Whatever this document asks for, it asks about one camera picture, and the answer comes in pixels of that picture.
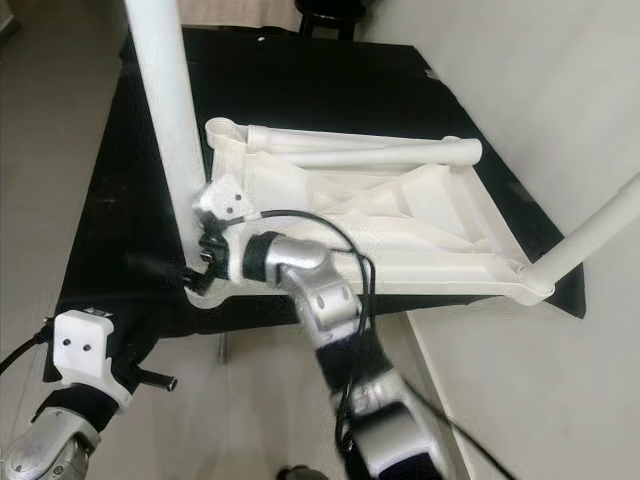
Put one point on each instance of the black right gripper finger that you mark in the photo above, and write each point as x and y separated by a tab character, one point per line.
165	270

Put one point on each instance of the grey metal table foot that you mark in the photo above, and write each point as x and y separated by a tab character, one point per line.
223	350

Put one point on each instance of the black tablecloth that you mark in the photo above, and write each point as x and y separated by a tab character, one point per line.
120	180

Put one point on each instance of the beige hanging towel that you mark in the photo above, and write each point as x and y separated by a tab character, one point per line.
240	12

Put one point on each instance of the grey tape patch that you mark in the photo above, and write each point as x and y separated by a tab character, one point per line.
426	72

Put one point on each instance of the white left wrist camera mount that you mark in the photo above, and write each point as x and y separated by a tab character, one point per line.
85	355

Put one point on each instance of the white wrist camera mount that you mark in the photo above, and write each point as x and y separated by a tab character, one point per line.
85	355
222	198

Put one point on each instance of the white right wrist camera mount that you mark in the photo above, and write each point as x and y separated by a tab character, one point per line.
222	198

